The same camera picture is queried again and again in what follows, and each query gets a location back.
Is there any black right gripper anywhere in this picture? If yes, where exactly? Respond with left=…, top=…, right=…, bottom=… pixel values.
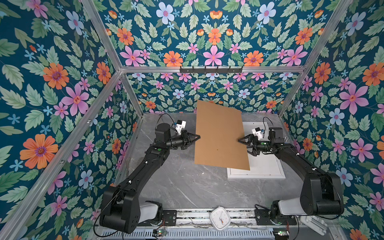
left=238, top=135, right=274, bottom=155

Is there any white picture frame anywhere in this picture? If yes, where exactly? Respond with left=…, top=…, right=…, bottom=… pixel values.
left=226, top=121, right=286, bottom=180

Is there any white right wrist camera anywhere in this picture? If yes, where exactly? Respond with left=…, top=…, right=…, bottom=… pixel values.
left=252, top=127, right=265, bottom=141

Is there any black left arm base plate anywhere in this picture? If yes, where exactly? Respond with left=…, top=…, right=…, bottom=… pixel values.
left=138, top=210, right=178, bottom=227

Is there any brown backing board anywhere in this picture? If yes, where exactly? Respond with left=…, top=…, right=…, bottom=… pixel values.
left=195, top=101, right=250, bottom=171

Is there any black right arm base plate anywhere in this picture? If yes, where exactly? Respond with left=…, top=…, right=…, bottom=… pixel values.
left=254, top=209, right=298, bottom=226

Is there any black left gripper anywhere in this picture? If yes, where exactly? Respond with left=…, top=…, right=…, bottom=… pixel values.
left=164, top=129, right=200, bottom=150

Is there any white square clock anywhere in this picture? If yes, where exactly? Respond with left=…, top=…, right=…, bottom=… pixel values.
left=210, top=207, right=231, bottom=231

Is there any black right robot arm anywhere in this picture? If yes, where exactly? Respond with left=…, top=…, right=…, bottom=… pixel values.
left=238, top=127, right=345, bottom=223

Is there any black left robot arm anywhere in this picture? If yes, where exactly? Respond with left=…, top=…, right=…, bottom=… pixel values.
left=98, top=123, right=201, bottom=234

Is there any white plastic holder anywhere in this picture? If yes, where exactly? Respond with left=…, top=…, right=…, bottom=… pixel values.
left=300, top=216, right=328, bottom=236

